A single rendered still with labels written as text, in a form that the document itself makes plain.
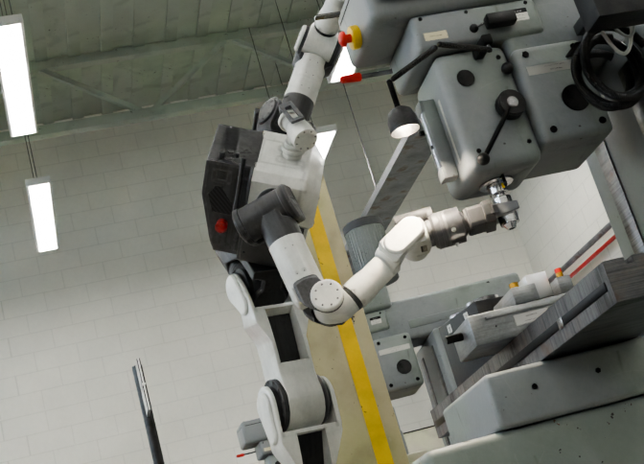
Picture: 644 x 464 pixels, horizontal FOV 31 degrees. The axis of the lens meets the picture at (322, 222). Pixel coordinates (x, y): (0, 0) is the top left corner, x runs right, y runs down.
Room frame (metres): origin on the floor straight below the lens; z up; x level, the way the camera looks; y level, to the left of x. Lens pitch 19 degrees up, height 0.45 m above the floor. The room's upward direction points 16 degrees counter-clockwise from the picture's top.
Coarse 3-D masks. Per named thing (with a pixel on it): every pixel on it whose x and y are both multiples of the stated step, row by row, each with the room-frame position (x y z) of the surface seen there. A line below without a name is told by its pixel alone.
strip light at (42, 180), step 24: (0, 24) 6.06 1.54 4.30; (0, 48) 6.31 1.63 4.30; (24, 48) 6.40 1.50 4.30; (0, 72) 6.60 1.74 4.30; (24, 72) 6.68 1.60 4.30; (336, 72) 8.02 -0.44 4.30; (24, 96) 6.99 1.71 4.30; (24, 120) 7.32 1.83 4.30; (48, 192) 8.65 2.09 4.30; (48, 216) 9.13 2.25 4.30; (48, 240) 9.67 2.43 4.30
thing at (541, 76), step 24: (528, 48) 2.55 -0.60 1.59; (552, 48) 2.57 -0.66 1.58; (528, 72) 2.54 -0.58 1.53; (552, 72) 2.56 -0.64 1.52; (528, 96) 2.55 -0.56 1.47; (552, 96) 2.55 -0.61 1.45; (576, 96) 2.56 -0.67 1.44; (600, 96) 2.59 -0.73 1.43; (552, 120) 2.55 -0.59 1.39; (576, 120) 2.56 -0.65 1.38; (600, 120) 2.57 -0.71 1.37; (552, 144) 2.56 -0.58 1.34; (576, 144) 2.61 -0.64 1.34; (552, 168) 2.73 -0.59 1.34; (576, 168) 2.79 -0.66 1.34
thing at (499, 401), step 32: (608, 352) 2.47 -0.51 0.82; (640, 352) 2.49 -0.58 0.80; (480, 384) 2.43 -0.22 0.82; (512, 384) 2.41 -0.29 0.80; (544, 384) 2.43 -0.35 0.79; (576, 384) 2.45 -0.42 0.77; (608, 384) 2.47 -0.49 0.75; (640, 384) 2.48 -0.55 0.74; (448, 416) 2.68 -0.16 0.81; (480, 416) 2.49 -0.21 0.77; (512, 416) 2.40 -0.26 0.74; (544, 416) 2.43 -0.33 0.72
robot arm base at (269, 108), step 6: (270, 102) 2.85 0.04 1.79; (276, 102) 2.84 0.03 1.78; (264, 108) 2.86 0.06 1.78; (270, 108) 2.84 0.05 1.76; (276, 108) 2.83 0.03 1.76; (264, 114) 2.85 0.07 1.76; (270, 114) 2.83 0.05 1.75; (276, 114) 2.83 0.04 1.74; (258, 120) 2.87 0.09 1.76; (264, 120) 2.84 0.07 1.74; (270, 120) 2.83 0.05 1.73; (258, 126) 2.87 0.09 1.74; (264, 126) 2.84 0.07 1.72; (270, 126) 2.83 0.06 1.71; (276, 126) 2.84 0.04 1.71; (312, 126) 2.92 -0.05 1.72; (276, 132) 2.84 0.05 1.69; (282, 132) 2.85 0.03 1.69
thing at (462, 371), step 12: (480, 300) 2.89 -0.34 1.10; (492, 300) 2.91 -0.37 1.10; (468, 312) 2.93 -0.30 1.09; (480, 312) 2.89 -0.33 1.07; (444, 324) 3.05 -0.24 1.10; (456, 324) 2.99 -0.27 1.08; (444, 336) 3.07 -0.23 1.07; (456, 360) 3.05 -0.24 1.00; (480, 360) 2.94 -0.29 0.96; (456, 372) 3.06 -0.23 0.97; (468, 372) 3.01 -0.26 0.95; (456, 384) 3.08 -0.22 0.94
